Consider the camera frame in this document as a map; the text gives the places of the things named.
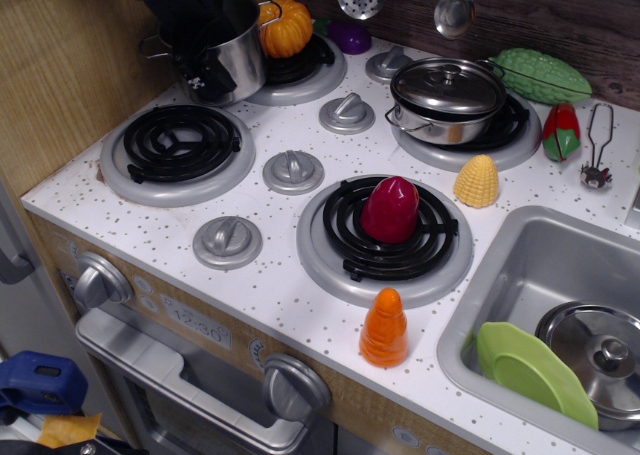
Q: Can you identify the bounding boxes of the grey sink basin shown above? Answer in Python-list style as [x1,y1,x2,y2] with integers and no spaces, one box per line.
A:
[437,207,639,454]

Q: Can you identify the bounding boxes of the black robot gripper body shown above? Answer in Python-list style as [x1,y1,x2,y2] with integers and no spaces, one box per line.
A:
[140,0,235,45]

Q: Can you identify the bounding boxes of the stove burner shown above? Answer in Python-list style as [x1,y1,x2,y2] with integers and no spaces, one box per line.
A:
[100,104,256,208]
[248,34,347,107]
[391,90,542,172]
[296,176,473,308]

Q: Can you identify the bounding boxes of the grey fridge handle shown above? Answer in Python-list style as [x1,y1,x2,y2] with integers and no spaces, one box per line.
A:
[0,209,35,285]

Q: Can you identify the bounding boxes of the grey stovetop knob back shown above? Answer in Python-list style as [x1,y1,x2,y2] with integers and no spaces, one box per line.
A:
[365,45,413,84]

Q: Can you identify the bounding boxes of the grey oven door handle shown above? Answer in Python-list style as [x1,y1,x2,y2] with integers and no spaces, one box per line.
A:
[76,309,309,454]

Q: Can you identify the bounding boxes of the steel pan with lid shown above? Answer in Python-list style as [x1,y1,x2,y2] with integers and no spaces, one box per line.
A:
[385,57,506,146]

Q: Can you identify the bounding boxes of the hanging steel ladle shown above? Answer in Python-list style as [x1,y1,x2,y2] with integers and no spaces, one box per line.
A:
[433,0,476,40]

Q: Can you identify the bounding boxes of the red green toy pepper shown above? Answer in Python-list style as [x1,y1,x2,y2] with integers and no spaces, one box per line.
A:
[542,103,581,162]

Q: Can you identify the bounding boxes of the blue clamp tool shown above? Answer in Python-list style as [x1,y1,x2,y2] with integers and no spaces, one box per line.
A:
[1,351,89,425]

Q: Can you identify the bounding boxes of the back right stove burner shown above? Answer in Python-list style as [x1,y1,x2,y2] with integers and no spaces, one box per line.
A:
[391,90,542,172]

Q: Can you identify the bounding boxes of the grey stovetop knob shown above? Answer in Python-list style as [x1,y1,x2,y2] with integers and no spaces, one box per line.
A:
[319,93,375,135]
[365,45,413,84]
[192,216,263,270]
[262,150,325,195]

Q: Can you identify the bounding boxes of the orange toy pumpkin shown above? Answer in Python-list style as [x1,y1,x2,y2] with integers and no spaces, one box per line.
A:
[258,0,314,59]

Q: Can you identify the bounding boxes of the grey stovetop knob middle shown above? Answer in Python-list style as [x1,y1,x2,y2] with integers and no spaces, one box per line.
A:
[262,150,325,195]

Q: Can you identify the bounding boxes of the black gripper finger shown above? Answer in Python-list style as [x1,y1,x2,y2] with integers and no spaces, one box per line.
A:
[198,30,237,91]
[173,42,213,101]

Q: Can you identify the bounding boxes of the grey stovetop knob upper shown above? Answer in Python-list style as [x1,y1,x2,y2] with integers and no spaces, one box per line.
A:
[319,93,375,135]

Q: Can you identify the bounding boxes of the oven dial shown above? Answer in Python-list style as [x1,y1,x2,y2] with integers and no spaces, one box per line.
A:
[262,353,331,422]
[74,251,134,309]

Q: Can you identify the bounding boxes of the yellow toy corn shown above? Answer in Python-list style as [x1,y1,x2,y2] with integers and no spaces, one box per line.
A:
[453,154,499,208]

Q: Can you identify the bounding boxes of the front left stove burner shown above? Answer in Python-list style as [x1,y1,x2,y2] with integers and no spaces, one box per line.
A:
[100,104,256,208]

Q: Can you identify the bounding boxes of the tall steel pot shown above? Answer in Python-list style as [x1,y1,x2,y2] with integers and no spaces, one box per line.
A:
[139,0,267,106]

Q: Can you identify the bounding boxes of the right oven dial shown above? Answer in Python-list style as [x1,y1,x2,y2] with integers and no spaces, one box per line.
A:
[262,353,331,422]

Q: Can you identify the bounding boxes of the left oven dial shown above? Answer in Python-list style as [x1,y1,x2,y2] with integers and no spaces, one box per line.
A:
[74,251,134,309]

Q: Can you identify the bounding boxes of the orange toy carrot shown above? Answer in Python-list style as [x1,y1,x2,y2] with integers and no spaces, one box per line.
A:
[359,288,408,368]

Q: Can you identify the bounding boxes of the grey stovetop knob front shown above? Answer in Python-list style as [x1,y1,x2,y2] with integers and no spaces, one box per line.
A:
[192,216,263,270]

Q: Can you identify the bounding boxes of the dark red toy pepper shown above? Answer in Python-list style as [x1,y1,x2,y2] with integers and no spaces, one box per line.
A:
[360,176,420,244]

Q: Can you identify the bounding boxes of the small metal tongs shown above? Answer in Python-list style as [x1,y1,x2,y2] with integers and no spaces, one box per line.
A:
[580,102,614,189]

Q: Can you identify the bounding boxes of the green plastic plate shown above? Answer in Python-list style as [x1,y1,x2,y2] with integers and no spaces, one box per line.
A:
[475,322,599,430]

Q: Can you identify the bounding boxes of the steel pot in sink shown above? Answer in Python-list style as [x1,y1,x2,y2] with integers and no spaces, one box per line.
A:
[536,302,639,431]

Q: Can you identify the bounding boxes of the purple toy eggplant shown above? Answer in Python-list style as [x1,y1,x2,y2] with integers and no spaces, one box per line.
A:
[313,18,372,55]

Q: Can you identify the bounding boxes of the back left stove burner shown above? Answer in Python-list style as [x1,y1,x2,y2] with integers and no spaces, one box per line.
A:
[248,34,347,107]

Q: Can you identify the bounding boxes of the front right stove burner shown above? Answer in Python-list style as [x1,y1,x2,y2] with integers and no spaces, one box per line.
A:
[296,176,473,308]

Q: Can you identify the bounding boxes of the green toy bitter gourd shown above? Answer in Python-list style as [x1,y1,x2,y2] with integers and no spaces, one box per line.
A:
[489,48,592,105]

